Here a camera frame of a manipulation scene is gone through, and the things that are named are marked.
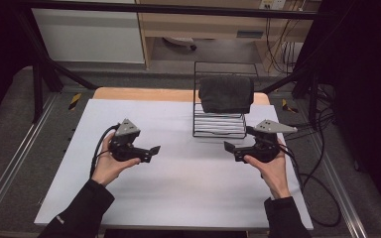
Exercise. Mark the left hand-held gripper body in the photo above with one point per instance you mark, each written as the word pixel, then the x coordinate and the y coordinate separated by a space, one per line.
pixel 127 129

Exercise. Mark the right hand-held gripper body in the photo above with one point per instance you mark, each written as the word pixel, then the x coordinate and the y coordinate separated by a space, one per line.
pixel 264 150

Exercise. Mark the dark towel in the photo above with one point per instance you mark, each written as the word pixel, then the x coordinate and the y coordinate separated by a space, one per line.
pixel 226 94

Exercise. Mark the person's right hand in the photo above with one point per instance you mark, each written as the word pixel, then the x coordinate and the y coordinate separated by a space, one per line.
pixel 274 175

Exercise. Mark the person's left hand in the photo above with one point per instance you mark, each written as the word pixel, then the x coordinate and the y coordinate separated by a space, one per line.
pixel 107 168

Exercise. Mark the white chair base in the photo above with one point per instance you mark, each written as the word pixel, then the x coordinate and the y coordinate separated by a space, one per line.
pixel 178 41

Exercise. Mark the white cabinet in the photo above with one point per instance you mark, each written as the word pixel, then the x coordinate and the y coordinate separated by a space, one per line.
pixel 86 33

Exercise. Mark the light wooden desk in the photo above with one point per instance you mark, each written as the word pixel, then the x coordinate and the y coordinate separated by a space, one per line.
pixel 205 24

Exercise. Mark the dark curtain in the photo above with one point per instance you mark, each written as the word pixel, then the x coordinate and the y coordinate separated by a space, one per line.
pixel 0 49
pixel 370 82

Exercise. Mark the white power strip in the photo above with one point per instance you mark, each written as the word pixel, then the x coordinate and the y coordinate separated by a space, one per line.
pixel 273 4

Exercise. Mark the aluminium rail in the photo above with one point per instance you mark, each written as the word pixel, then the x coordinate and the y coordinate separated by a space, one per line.
pixel 13 165
pixel 340 185

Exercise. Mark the black metal frame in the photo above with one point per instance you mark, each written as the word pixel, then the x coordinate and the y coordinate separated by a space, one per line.
pixel 178 9

